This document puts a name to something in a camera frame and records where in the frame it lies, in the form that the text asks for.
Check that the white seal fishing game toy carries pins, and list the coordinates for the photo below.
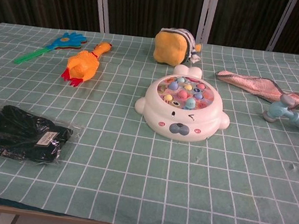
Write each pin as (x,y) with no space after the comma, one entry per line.
(182,116)

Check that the blue hand clapper toy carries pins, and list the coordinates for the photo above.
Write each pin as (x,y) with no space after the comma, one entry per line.
(67,39)

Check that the green checked tablecloth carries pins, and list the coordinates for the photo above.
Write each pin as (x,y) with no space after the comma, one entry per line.
(130,170)

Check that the yellow plush toy striped shirt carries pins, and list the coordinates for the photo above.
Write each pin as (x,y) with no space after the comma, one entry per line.
(169,48)

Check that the yellow rubber chicken toy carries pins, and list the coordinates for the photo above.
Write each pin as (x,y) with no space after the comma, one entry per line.
(83,65)

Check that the pink towel with dark trim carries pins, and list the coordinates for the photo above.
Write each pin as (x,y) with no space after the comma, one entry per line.
(253,83)

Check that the black gloves in plastic bag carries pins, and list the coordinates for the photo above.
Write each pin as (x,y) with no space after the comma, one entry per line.
(15,132)

